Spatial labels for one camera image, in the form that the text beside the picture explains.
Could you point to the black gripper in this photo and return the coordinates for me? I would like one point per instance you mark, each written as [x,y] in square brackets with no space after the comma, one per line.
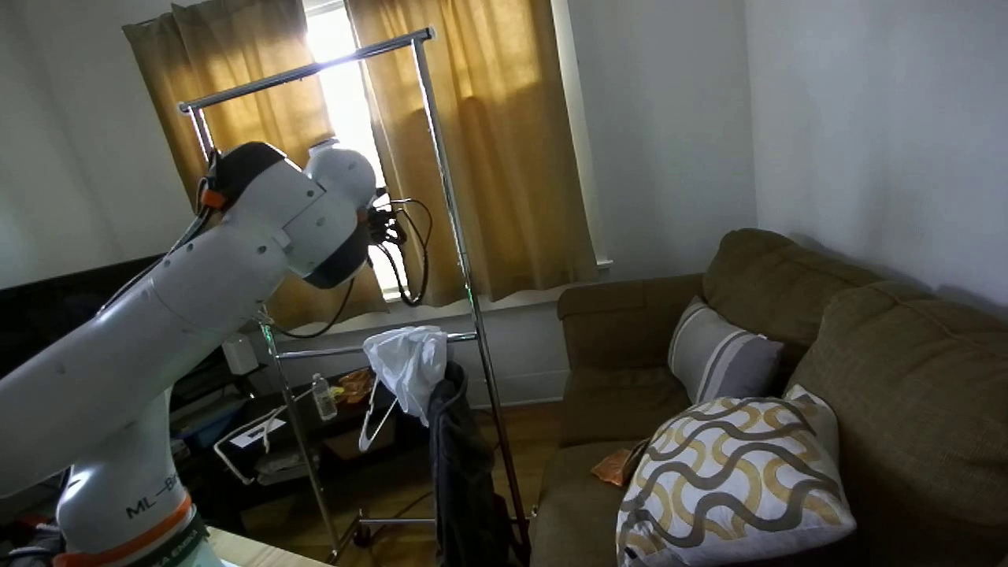
[387,221]

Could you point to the white cloth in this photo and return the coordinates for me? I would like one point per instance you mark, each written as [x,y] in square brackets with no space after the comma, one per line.
[411,363]

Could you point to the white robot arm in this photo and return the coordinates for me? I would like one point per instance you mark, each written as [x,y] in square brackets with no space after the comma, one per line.
[137,357]

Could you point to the metal clothes rack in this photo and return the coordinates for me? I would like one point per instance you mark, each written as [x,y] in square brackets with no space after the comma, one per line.
[445,178]

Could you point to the narrow mustard curtain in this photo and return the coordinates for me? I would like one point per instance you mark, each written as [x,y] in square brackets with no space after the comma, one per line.
[505,146]

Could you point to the bright window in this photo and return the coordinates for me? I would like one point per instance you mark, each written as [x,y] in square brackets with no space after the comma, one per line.
[340,83]

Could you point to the wide mustard curtain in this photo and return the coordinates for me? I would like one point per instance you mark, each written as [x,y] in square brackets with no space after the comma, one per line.
[262,104]

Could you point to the clear plastic bottle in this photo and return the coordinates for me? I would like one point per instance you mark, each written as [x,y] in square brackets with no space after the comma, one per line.
[325,397]

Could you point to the small white box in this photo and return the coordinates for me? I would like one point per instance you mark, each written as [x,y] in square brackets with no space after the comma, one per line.
[241,354]

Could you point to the black low table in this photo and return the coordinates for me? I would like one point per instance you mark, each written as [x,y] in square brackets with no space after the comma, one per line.
[347,453]

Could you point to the white rimmed dark tray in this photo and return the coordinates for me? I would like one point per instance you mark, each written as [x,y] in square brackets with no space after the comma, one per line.
[252,433]

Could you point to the dark grey hanging garment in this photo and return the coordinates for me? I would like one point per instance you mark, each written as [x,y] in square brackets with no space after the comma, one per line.
[462,474]

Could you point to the black television screen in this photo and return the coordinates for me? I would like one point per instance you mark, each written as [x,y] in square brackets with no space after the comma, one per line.
[42,318]

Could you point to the grey striped pillow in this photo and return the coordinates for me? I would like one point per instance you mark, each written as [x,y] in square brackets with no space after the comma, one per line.
[726,357]

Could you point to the wavy patterned pillow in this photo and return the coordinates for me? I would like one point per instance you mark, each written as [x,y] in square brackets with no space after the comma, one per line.
[736,474]

